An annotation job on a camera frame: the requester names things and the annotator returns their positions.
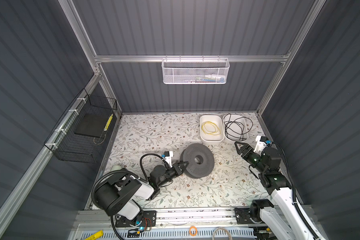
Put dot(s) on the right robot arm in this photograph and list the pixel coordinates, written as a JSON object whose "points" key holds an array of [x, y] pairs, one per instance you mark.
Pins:
{"points": [[282, 212]]}

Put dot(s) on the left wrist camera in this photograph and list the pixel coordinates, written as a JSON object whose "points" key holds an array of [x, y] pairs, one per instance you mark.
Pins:
{"points": [[167, 158]]}

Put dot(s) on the black foam pad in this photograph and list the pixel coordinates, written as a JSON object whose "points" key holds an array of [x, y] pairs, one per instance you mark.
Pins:
{"points": [[91, 125]]}

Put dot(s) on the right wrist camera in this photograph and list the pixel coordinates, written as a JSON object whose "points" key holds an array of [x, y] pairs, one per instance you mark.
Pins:
{"points": [[261, 143]]}

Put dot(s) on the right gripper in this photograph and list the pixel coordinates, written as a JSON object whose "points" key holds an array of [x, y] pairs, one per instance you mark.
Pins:
{"points": [[245, 147]]}

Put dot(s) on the white tray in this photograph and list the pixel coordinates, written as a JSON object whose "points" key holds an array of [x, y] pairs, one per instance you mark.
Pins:
{"points": [[211, 129], [236, 128]]}

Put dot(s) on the dark grey cable spool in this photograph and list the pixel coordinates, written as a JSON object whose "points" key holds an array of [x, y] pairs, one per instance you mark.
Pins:
{"points": [[201, 161]]}

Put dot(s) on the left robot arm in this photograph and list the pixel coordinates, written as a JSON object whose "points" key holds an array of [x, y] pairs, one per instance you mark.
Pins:
{"points": [[115, 191]]}

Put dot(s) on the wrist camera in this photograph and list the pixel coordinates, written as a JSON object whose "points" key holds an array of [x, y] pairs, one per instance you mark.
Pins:
{"points": [[167, 158], [261, 143]]}

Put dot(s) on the left white tray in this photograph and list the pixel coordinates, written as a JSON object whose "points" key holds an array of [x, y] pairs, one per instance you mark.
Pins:
{"points": [[211, 129]]}

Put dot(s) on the white wire mesh basket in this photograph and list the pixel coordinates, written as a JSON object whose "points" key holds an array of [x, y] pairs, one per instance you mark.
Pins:
{"points": [[195, 71]]}

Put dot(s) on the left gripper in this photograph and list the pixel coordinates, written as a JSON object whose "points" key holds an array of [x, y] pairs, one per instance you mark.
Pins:
{"points": [[176, 169]]}

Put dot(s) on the right white tray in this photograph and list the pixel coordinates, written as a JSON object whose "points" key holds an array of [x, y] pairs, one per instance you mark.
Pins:
{"points": [[236, 128]]}

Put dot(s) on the black wire basket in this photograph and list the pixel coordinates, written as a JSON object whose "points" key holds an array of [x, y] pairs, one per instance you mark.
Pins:
{"points": [[67, 146]]}

